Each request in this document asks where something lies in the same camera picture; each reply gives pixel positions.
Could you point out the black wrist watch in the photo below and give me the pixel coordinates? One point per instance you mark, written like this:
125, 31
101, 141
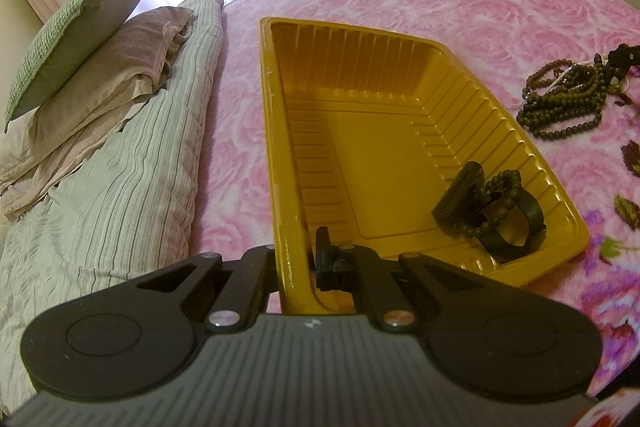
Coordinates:
476, 207

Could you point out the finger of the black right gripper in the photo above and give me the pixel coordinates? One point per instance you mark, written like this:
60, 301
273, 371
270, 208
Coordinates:
624, 57

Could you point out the taupe folded blanket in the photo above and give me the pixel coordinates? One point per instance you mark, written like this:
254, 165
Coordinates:
45, 145

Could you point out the golden plastic tray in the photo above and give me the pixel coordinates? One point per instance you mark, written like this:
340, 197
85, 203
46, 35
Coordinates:
365, 131

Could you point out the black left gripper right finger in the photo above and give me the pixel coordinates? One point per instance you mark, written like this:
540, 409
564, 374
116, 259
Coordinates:
362, 273

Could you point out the green striped folded quilt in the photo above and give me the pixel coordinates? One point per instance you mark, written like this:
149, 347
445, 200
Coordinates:
126, 212

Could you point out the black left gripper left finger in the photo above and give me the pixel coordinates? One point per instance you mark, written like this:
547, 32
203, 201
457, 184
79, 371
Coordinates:
246, 292

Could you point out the green knitted pillow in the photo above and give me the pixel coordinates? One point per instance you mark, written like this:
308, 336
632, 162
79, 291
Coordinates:
64, 42

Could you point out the pink rose bedspread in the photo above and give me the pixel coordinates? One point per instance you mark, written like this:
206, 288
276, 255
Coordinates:
502, 42

